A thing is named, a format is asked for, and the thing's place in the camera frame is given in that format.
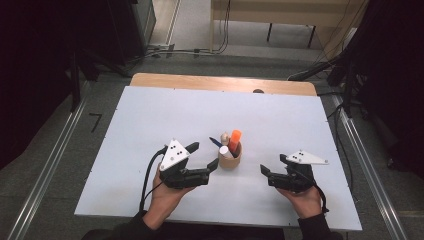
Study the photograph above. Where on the light wooden desk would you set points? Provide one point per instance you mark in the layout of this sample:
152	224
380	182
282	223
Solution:
266	15

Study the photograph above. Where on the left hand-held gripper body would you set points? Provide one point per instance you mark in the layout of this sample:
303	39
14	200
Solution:
176	173

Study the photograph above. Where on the orange highlighter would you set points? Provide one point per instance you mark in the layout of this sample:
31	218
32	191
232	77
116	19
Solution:
235	139

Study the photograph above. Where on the aluminium floor rail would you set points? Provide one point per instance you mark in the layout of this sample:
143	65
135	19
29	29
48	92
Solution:
366	166
50	166

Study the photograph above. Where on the person's right hand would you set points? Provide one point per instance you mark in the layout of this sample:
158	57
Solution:
306	203

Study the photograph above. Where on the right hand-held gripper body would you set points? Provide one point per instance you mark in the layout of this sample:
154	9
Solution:
296	176

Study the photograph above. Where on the white tube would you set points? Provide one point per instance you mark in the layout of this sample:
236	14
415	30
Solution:
226	151

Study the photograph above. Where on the black cabinet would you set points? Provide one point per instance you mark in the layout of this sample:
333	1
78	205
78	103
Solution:
133	26

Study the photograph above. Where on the blue pen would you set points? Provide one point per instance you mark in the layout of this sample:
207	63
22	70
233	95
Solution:
215	142

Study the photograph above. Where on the brown round pen holder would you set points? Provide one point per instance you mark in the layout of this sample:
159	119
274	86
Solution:
230	162

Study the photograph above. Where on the wooden table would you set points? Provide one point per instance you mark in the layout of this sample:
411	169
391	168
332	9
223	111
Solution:
200	81

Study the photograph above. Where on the black metal stand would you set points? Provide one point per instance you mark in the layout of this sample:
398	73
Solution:
75	86

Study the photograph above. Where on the person's left hand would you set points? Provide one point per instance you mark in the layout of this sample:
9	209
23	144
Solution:
163	203

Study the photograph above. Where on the dark curtain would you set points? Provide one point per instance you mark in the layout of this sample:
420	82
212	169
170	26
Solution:
393	66
33	66

